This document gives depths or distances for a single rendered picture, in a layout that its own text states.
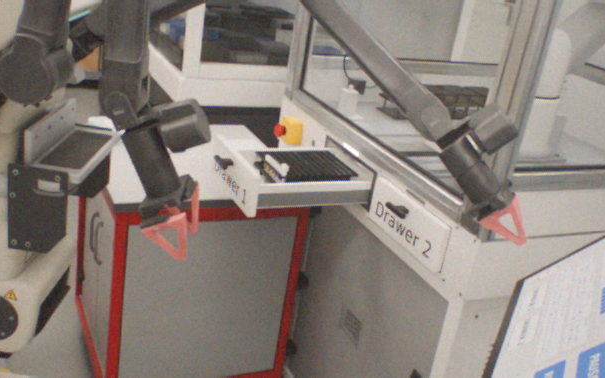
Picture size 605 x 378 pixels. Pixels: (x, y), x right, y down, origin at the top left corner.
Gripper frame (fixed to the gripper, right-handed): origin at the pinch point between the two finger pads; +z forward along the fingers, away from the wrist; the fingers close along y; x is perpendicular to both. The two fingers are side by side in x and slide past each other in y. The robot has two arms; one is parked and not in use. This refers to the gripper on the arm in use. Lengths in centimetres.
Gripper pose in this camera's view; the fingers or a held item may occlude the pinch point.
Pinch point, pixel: (520, 239)
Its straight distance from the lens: 121.5
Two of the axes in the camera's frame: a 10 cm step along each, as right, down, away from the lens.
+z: 5.8, 8.1, -0.4
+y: 4.2, -2.5, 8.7
